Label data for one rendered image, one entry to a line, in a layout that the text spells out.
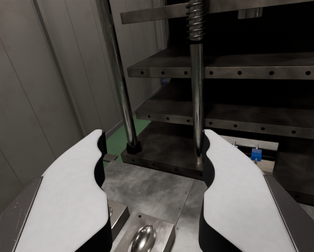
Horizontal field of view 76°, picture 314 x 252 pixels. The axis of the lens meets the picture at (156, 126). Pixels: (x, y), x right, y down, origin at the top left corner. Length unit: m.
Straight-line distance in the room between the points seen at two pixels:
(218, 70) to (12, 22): 1.79
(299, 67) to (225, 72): 0.26
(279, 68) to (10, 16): 2.02
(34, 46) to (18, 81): 0.37
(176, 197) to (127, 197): 0.23
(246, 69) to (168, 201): 0.64
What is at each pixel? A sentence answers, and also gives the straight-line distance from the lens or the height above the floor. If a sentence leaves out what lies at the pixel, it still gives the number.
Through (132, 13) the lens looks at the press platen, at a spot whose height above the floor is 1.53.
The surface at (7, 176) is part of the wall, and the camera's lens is 2.25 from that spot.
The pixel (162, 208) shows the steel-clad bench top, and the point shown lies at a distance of 0.92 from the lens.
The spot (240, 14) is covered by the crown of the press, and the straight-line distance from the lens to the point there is 1.16.
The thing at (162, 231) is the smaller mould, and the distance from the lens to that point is 0.78.
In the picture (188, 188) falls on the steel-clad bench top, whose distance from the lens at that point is 0.98.
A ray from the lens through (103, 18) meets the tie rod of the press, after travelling 1.04.
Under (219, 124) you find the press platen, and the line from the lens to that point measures 1.03.
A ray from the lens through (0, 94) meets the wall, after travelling 2.11.
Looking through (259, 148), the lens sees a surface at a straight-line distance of 1.06.
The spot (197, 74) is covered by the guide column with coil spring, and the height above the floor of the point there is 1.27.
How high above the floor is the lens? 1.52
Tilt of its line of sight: 29 degrees down
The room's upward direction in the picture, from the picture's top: 8 degrees counter-clockwise
